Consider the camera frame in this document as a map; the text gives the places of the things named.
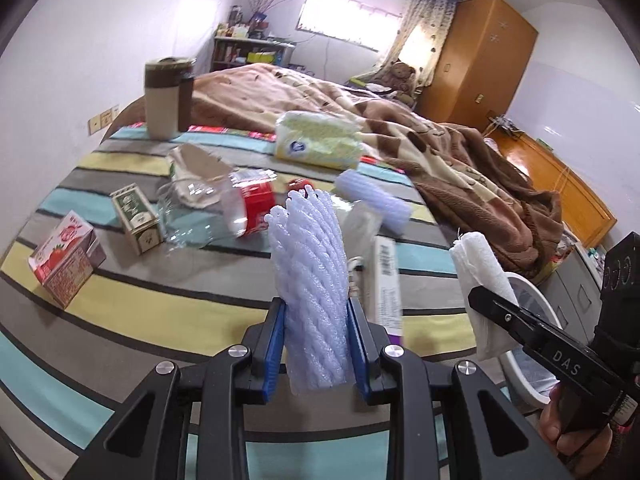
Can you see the wall switch plates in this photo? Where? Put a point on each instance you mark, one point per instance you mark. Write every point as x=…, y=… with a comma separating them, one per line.
x=102, y=120

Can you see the white box with purple end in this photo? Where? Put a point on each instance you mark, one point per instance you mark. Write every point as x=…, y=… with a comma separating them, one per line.
x=385, y=285

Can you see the clear bottle with red label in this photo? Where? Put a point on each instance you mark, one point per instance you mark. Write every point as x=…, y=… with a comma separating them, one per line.
x=200, y=215

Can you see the wooden headboard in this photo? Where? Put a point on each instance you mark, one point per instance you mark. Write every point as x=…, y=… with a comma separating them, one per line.
x=550, y=175

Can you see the striped cloth table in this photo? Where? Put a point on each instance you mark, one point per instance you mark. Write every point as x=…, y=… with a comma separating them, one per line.
x=150, y=300

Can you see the brown patterned blanket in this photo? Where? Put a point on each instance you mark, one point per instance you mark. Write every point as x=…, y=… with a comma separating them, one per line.
x=450, y=160

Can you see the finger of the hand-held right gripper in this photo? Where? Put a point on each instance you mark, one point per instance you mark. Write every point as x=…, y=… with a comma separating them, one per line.
x=495, y=310

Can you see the red strawberry drink carton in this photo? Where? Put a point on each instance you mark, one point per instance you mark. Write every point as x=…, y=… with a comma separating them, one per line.
x=62, y=260

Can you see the crumpled beige paper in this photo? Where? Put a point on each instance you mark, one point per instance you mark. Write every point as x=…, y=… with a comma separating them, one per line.
x=197, y=165

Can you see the white paper towel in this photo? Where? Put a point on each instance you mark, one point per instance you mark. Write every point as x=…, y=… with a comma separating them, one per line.
x=480, y=260

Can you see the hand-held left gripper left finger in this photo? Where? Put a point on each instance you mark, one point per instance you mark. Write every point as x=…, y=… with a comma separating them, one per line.
x=275, y=340

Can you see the red bottle cap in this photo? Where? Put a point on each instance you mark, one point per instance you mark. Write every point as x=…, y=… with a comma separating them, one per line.
x=298, y=184

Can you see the white foam net sleeve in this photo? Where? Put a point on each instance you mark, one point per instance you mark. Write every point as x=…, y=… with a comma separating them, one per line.
x=310, y=285
x=370, y=197

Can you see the person's right hand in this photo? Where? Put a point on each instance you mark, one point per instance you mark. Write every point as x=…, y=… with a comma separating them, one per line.
x=552, y=425

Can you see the orange wooden wardrobe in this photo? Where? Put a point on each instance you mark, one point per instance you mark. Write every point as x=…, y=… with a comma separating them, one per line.
x=475, y=60

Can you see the cluttered shelf unit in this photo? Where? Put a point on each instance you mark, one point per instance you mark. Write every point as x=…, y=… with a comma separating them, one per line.
x=250, y=55

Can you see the green tissue pack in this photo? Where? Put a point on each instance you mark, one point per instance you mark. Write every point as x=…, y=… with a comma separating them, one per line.
x=315, y=140

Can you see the beige and brown thermos cup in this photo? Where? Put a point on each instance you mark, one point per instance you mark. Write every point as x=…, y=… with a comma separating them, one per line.
x=162, y=105

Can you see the grey drawer nightstand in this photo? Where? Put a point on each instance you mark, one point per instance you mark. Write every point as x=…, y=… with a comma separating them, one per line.
x=575, y=285

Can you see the patterned curtain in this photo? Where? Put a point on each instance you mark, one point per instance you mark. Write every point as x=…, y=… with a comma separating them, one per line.
x=425, y=15

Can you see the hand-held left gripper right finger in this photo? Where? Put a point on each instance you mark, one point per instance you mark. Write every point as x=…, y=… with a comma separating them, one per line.
x=357, y=345

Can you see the window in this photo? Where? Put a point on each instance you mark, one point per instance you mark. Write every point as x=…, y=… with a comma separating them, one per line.
x=345, y=15

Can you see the brown teddy bear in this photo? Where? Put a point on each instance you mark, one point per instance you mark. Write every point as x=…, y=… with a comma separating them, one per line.
x=400, y=77

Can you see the green drink carton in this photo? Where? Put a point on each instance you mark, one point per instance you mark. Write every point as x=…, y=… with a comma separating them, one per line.
x=132, y=210

